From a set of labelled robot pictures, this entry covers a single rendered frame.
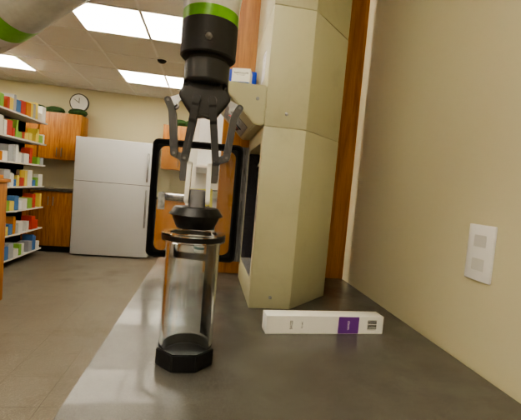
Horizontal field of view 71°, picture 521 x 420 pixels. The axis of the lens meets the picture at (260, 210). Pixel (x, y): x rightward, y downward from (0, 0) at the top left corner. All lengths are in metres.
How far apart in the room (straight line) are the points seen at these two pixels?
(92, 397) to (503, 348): 0.70
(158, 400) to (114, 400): 0.06
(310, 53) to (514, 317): 0.73
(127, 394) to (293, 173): 0.61
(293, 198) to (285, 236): 0.10
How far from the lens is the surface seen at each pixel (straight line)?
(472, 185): 0.90
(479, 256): 0.86
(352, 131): 1.40
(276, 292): 0.97
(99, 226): 6.05
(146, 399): 0.60
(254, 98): 0.95
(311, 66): 1.00
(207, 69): 0.62
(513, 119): 0.85
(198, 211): 0.59
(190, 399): 0.60
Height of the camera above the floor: 1.25
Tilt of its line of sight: 3 degrees down
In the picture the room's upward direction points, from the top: 5 degrees clockwise
